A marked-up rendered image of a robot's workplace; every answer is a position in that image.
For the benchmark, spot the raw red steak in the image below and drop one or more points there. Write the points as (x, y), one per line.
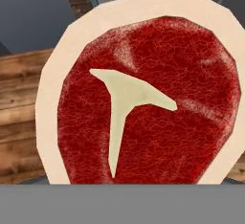
(178, 74)

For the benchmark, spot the dark blue-grey cupboard panel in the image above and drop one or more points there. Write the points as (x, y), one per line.
(32, 11)

